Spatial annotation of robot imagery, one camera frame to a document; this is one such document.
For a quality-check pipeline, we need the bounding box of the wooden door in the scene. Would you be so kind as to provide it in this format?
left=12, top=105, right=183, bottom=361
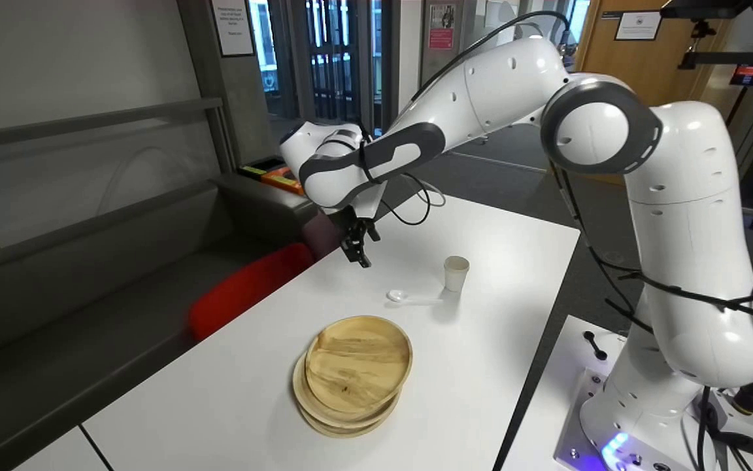
left=567, top=0, right=707, bottom=108

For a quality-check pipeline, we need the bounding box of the white paper cup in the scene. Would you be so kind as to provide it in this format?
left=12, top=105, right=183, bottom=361
left=442, top=255, right=473, bottom=298

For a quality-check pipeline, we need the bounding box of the white door sign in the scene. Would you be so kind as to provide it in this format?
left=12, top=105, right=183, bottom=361
left=616, top=7, right=667, bottom=41

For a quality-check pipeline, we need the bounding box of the dark grey sofa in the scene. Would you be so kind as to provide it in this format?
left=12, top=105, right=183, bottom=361
left=0, top=170, right=327, bottom=471

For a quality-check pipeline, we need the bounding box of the red and white notice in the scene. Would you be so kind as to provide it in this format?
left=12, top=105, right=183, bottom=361
left=423, top=0, right=460, bottom=53

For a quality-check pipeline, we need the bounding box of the black tripod stand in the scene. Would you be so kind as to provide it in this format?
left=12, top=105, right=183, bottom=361
left=663, top=0, right=753, bottom=235

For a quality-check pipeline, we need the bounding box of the red chair at table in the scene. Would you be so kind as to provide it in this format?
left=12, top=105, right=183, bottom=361
left=183, top=240, right=319, bottom=344

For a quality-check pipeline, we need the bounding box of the orange box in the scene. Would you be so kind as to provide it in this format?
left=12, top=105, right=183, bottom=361
left=239, top=159, right=310, bottom=200

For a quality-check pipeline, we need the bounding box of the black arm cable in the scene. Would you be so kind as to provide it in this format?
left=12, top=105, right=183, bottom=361
left=375, top=7, right=572, bottom=231

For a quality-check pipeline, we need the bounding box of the black cable bundle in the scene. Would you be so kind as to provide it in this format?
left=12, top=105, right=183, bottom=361
left=567, top=173, right=753, bottom=471

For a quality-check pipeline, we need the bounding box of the black power plug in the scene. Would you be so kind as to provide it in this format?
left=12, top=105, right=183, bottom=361
left=728, top=382, right=753, bottom=418

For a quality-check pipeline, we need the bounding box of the grey metal railing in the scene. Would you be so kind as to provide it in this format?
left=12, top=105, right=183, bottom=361
left=0, top=95, right=233, bottom=283

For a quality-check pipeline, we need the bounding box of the pale wooden plate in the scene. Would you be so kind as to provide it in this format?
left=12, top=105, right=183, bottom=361
left=289, top=351, right=406, bottom=440

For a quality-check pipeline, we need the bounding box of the dark-grained wooden plate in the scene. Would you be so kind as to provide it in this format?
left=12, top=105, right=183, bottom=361
left=301, top=313, right=417, bottom=417

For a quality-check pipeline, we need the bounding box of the white plastic spoon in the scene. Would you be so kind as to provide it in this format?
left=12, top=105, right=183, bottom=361
left=383, top=286, right=444, bottom=310

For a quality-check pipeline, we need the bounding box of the white wall poster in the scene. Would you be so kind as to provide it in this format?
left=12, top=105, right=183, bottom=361
left=209, top=0, right=260, bottom=61

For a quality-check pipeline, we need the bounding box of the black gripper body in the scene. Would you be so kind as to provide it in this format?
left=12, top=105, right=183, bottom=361
left=336, top=181, right=389, bottom=240

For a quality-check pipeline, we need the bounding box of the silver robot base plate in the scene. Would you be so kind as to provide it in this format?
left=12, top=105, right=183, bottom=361
left=553, top=311, right=753, bottom=471

